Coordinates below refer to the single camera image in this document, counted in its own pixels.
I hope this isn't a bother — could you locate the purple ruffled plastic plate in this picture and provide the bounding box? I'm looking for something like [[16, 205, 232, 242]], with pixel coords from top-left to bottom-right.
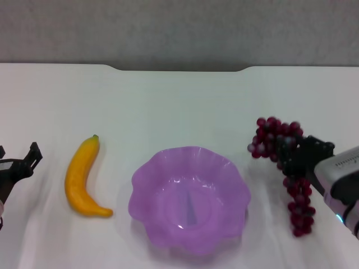
[[127, 145, 252, 256]]

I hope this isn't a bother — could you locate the yellow banana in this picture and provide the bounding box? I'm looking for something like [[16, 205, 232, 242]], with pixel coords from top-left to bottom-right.
[[64, 134, 114, 218]]

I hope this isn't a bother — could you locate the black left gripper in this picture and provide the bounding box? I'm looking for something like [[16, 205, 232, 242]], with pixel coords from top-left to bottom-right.
[[0, 142, 43, 208]]

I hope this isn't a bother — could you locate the dark red grape bunch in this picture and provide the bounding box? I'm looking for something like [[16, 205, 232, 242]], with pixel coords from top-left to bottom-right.
[[247, 116, 316, 238]]

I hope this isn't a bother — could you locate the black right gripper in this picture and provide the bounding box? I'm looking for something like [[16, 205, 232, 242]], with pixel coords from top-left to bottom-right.
[[276, 135, 336, 183]]

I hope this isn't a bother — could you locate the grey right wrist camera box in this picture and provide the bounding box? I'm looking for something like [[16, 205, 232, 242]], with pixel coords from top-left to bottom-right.
[[313, 145, 359, 207]]

